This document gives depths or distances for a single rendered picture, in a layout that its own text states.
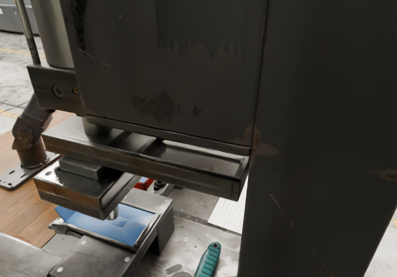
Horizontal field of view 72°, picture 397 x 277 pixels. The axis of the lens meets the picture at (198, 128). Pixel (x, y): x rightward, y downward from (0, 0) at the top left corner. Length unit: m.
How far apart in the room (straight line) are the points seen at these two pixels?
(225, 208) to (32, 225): 0.41
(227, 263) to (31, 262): 0.35
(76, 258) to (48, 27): 0.33
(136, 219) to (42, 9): 0.35
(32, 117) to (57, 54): 0.46
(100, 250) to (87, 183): 0.16
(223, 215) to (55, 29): 0.48
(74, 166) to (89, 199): 0.05
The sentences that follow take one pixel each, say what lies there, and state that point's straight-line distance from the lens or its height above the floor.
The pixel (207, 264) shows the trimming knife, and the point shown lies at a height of 0.92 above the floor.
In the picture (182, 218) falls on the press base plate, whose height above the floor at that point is 0.90.
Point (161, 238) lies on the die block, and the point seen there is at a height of 0.93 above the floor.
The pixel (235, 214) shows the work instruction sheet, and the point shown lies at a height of 0.90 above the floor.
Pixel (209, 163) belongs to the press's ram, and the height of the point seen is 1.17.
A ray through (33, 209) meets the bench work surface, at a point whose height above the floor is 0.90.
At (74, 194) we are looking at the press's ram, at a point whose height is 1.14.
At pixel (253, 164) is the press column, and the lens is 0.23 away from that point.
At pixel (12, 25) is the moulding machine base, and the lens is 8.74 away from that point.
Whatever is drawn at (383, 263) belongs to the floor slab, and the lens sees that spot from 1.93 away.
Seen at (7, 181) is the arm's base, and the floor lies 0.91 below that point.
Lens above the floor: 1.36
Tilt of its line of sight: 29 degrees down
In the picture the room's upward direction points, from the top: straight up
